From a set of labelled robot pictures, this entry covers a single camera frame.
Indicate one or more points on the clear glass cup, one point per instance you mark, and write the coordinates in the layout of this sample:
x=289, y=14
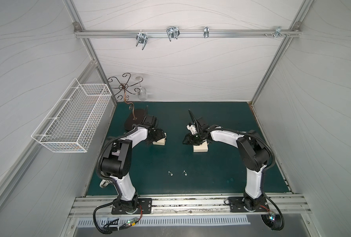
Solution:
x=142, y=94

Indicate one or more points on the green table mat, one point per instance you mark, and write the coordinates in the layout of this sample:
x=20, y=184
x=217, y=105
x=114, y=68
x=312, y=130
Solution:
x=220, y=170

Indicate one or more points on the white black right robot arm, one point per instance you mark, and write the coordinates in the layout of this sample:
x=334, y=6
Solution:
x=257, y=157

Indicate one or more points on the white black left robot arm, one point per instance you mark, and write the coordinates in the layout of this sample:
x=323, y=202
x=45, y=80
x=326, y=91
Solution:
x=113, y=166

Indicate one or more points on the white vented cable duct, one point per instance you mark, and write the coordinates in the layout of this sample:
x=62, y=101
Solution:
x=154, y=221

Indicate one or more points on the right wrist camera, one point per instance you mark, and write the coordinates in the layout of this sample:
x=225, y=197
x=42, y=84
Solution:
x=192, y=129

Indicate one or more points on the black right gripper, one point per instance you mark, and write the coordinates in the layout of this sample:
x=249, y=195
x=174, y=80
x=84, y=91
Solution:
x=193, y=138

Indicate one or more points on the white wire basket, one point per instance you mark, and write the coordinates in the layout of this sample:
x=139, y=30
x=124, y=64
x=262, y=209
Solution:
x=70, y=125

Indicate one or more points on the aluminium front rail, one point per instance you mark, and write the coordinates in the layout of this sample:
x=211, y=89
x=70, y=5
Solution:
x=206, y=204

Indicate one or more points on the cream drawer jewelry box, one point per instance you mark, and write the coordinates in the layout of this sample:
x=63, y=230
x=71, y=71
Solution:
x=201, y=148

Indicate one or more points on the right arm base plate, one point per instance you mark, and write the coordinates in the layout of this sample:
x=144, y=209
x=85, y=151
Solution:
x=247, y=204

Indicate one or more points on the green striped mug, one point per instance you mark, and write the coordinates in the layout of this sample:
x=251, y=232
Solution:
x=104, y=183

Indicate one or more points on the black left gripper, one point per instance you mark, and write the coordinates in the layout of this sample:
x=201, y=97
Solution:
x=157, y=135

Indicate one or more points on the metal clamp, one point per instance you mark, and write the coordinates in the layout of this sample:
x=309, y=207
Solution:
x=206, y=32
x=141, y=38
x=278, y=33
x=173, y=32

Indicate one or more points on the aluminium crossbar rail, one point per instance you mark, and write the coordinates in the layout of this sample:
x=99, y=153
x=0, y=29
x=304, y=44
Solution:
x=192, y=34

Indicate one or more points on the black metal jewelry stand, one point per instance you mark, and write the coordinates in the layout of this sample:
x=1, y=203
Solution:
x=125, y=90

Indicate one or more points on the small cream box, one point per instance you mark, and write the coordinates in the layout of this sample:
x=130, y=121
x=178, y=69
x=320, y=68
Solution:
x=161, y=142

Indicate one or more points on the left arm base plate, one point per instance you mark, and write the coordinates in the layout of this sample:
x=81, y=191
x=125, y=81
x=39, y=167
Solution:
x=142, y=206

